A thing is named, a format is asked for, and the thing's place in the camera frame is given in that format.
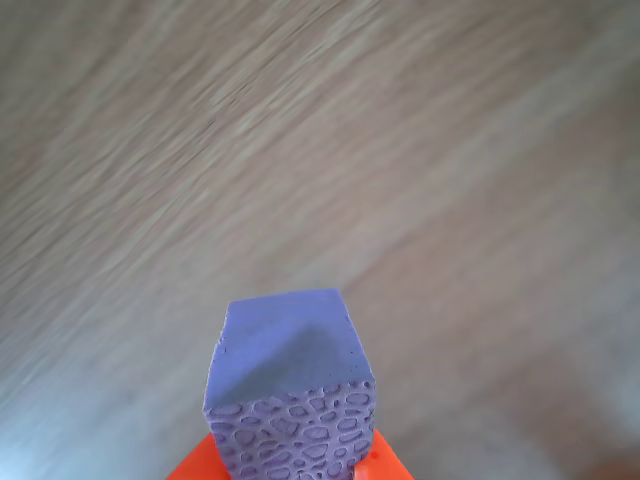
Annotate purple foam block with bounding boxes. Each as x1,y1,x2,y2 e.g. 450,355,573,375
201,288,377,480

